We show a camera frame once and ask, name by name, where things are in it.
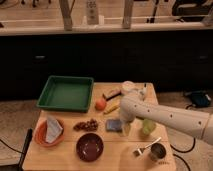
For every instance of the black bar left of table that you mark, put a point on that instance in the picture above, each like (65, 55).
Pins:
(27, 141)

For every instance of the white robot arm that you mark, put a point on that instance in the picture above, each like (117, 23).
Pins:
(197, 124)

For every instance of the bunch of brown grapes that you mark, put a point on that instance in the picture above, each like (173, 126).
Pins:
(91, 125)

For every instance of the yellow banana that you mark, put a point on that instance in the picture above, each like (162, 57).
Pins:
(111, 109)

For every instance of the dark red bowl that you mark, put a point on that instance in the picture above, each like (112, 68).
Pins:
(89, 147)

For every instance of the blue sponge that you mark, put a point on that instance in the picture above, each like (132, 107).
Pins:
(114, 125)

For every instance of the orange fruit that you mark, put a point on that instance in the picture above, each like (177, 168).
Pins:
(100, 104)

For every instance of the white folded cloth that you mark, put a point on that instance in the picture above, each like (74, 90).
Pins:
(54, 129)

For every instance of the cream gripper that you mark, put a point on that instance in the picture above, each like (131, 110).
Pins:
(126, 128)

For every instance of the silver fork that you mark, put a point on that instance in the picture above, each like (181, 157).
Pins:
(140, 151)

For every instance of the silver metal cup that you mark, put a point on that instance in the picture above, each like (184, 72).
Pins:
(158, 151)

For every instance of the white cup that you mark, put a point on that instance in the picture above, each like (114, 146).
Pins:
(127, 87)

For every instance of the brown black brush block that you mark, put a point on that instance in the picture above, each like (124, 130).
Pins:
(111, 94)

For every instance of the green plastic tray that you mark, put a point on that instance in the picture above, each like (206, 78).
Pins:
(66, 93)

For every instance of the dark blue object on floor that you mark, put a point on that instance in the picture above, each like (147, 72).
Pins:
(199, 99)

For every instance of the orange bowl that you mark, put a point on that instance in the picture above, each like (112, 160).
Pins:
(40, 136)

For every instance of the light green cup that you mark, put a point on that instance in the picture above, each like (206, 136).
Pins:
(148, 126)

